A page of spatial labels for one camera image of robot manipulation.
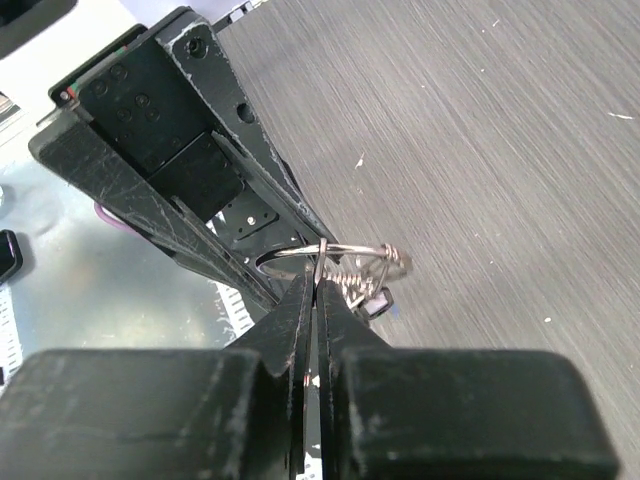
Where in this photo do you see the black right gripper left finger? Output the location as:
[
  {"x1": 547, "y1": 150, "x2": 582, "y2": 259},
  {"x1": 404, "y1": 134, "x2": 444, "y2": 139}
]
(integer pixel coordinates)
[{"x1": 1, "y1": 272, "x2": 315, "y2": 479}]

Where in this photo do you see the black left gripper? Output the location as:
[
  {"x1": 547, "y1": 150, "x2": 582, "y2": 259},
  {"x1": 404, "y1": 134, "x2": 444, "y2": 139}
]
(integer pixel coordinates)
[{"x1": 28, "y1": 7, "x2": 335, "y2": 310}]

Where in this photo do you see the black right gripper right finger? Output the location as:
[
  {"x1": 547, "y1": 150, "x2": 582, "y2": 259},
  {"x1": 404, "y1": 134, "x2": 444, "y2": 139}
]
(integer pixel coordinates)
[{"x1": 315, "y1": 281, "x2": 618, "y2": 479}]

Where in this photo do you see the large metal keyring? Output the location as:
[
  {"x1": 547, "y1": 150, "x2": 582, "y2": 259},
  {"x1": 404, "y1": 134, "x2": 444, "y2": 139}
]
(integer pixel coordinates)
[{"x1": 256, "y1": 239, "x2": 413, "y2": 312}]

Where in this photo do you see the blue key tag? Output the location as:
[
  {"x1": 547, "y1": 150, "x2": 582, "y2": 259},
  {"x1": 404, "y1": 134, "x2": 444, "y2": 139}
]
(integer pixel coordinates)
[{"x1": 360, "y1": 287, "x2": 395, "y2": 322}]

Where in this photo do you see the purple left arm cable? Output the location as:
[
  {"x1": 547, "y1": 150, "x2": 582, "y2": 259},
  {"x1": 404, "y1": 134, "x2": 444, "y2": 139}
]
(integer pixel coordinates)
[{"x1": 94, "y1": 202, "x2": 136, "y2": 234}]

